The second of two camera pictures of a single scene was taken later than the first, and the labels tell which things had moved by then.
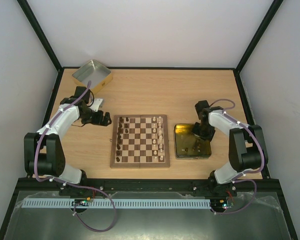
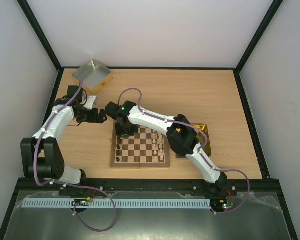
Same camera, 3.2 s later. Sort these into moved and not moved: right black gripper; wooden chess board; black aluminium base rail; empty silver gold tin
Moved: right black gripper
Not moved: wooden chess board; empty silver gold tin; black aluminium base rail
